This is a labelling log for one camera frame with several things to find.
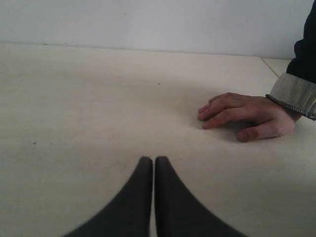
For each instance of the bare person hand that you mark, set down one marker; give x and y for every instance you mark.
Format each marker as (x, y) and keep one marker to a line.
(268, 119)

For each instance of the forearm in grey dark sleeve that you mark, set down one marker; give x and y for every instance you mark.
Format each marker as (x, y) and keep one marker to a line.
(296, 88)

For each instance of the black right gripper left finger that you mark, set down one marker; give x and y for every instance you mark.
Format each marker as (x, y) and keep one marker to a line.
(128, 213)

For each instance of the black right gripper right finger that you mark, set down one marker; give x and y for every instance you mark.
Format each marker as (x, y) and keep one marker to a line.
(178, 213)

